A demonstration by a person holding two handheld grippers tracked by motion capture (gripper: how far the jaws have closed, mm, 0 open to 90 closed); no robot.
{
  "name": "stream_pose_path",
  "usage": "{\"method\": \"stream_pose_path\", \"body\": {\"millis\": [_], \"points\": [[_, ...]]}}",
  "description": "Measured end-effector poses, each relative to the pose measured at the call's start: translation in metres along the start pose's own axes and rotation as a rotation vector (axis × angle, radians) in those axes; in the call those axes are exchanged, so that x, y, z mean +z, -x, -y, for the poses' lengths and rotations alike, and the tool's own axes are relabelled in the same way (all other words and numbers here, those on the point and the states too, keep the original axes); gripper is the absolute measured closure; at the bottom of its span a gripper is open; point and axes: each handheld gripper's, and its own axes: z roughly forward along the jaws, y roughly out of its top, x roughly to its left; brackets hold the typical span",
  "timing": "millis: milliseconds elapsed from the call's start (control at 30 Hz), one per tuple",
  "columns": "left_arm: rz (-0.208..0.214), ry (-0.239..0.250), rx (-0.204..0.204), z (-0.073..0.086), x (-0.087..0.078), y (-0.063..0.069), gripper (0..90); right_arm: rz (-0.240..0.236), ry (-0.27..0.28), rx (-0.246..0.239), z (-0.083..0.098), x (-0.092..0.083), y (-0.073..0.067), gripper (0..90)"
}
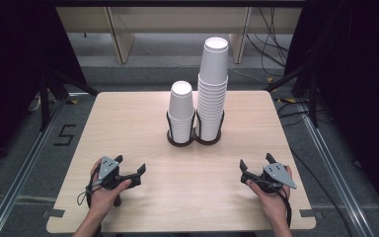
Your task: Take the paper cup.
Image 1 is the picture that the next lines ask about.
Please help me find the long black floor cable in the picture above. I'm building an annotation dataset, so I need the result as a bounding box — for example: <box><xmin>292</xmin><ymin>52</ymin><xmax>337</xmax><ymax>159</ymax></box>
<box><xmin>276</xmin><ymin>101</ymin><xmax>353</xmax><ymax>237</ymax></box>

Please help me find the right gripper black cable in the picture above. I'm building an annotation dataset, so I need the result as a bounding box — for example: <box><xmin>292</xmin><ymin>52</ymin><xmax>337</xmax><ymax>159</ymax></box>
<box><xmin>275</xmin><ymin>186</ymin><xmax>294</xmax><ymax>229</ymax></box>

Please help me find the coiled white cable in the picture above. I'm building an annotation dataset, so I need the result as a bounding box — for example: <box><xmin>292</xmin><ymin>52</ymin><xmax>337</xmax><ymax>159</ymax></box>
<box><xmin>29</xmin><ymin>94</ymin><xmax>43</xmax><ymax>113</ymax></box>

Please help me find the black metal stand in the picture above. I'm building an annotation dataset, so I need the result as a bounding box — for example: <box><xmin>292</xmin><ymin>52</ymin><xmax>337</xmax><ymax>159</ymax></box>
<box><xmin>38</xmin><ymin>67</ymin><xmax>101</xmax><ymax>132</ymax></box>
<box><xmin>265</xmin><ymin>65</ymin><xmax>321</xmax><ymax>128</ymax></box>

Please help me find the bundle of black floor cables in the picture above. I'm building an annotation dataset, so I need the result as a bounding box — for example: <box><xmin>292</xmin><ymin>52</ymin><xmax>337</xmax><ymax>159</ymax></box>
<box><xmin>246</xmin><ymin>7</ymin><xmax>291</xmax><ymax>69</ymax></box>

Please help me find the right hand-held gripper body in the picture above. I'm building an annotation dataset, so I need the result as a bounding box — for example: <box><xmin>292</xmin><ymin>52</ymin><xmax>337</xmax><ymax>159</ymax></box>
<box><xmin>240</xmin><ymin>162</ymin><xmax>298</xmax><ymax>195</ymax></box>

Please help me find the person's left hand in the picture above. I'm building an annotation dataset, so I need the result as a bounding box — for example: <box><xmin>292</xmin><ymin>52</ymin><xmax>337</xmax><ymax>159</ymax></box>
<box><xmin>88</xmin><ymin>157</ymin><xmax>133</xmax><ymax>220</ymax></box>

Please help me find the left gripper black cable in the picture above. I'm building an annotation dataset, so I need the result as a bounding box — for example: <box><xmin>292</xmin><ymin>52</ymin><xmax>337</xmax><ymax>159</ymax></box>
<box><xmin>76</xmin><ymin>169</ymin><xmax>104</xmax><ymax>237</ymax></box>

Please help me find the black double cup holder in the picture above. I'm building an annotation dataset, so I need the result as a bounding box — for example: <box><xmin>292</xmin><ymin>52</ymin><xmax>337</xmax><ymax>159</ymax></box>
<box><xmin>166</xmin><ymin>110</ymin><xmax>226</xmax><ymax>148</ymax></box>

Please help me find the aluminium floor rail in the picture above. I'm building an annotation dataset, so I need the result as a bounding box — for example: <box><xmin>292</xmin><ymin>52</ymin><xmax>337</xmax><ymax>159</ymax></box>
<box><xmin>296</xmin><ymin>101</ymin><xmax>377</xmax><ymax>237</ymax></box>
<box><xmin>0</xmin><ymin>98</ymin><xmax>67</xmax><ymax>237</ymax></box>

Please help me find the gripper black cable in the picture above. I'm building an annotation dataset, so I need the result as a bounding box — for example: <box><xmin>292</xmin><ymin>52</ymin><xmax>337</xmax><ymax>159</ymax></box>
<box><xmin>275</xmin><ymin>186</ymin><xmax>294</xmax><ymax>229</ymax></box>
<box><xmin>76</xmin><ymin>169</ymin><xmax>104</xmax><ymax>237</ymax></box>

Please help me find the thin white floor cable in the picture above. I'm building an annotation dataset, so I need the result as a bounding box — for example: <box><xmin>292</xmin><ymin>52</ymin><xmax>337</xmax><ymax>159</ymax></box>
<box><xmin>228</xmin><ymin>67</ymin><xmax>271</xmax><ymax>85</ymax></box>

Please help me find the black curtain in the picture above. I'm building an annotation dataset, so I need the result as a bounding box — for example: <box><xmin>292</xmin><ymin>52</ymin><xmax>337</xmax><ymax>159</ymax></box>
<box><xmin>284</xmin><ymin>0</ymin><xmax>379</xmax><ymax>228</ymax></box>
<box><xmin>0</xmin><ymin>0</ymin><xmax>88</xmax><ymax>172</ymax></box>

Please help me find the tall stack of paper cups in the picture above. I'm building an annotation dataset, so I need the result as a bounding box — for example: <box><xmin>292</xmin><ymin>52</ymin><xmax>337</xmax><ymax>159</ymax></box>
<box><xmin>195</xmin><ymin>74</ymin><xmax>229</xmax><ymax>142</ymax></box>

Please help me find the black tape strip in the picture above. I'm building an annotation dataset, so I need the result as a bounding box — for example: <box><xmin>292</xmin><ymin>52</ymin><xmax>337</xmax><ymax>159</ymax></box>
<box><xmin>42</xmin><ymin>208</ymin><xmax>66</xmax><ymax>219</ymax></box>
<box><xmin>299</xmin><ymin>208</ymin><xmax>324</xmax><ymax>220</ymax></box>

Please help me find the light wooden bench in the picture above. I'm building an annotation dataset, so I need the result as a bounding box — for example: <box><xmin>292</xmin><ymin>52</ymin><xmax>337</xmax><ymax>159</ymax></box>
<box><xmin>55</xmin><ymin>6</ymin><xmax>304</xmax><ymax>65</ymax></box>

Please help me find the person's right hand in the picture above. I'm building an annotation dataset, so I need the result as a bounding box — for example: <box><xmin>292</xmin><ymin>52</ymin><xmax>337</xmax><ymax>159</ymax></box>
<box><xmin>246</xmin><ymin>165</ymin><xmax>294</xmax><ymax>225</ymax></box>

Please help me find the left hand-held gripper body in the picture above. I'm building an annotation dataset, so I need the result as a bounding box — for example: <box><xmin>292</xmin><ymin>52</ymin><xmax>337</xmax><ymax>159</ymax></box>
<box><xmin>97</xmin><ymin>155</ymin><xmax>142</xmax><ymax>207</ymax></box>

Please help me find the short stack of paper cups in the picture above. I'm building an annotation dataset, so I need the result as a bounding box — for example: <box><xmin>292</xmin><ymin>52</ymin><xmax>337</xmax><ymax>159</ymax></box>
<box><xmin>167</xmin><ymin>80</ymin><xmax>195</xmax><ymax>144</ymax></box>

